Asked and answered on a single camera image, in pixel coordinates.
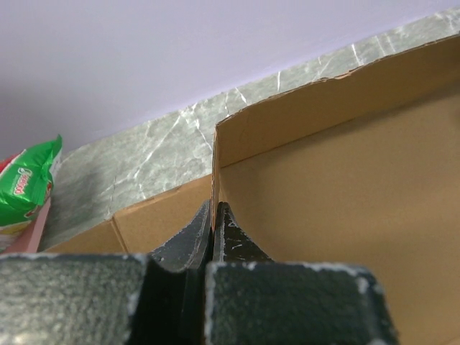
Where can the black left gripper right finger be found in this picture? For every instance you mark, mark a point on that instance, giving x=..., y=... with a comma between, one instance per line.
x=252, y=299

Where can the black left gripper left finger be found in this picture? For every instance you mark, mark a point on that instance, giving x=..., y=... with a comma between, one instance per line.
x=154, y=298

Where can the brown cardboard paper box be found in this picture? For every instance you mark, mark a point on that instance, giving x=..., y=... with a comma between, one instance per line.
x=362, y=169

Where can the pink tiered wooden shelf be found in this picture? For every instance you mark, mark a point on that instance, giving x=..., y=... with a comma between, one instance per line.
x=30, y=240

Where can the green red snack bag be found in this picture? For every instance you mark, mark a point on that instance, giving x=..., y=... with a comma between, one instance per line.
x=27, y=180

